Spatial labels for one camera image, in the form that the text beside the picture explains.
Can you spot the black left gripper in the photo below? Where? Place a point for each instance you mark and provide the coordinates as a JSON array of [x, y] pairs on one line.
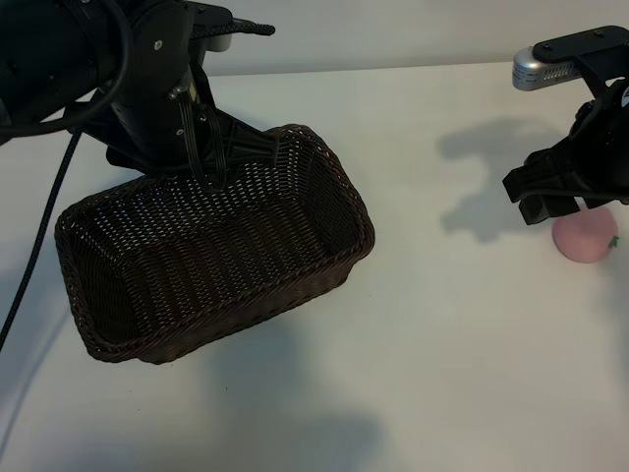
[[147, 137]]

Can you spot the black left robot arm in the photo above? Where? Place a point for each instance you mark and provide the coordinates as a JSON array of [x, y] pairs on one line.
[[44, 64]]

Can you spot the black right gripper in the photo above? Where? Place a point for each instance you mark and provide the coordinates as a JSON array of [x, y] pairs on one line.
[[599, 157]]

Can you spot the pink peach with green leaf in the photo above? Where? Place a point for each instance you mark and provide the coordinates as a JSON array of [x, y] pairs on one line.
[[585, 241]]

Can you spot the dark brown wicker basket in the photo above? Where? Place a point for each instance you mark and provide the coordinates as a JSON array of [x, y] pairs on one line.
[[221, 275]]

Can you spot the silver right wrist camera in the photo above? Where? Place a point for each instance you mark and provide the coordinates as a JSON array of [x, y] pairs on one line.
[[535, 74]]

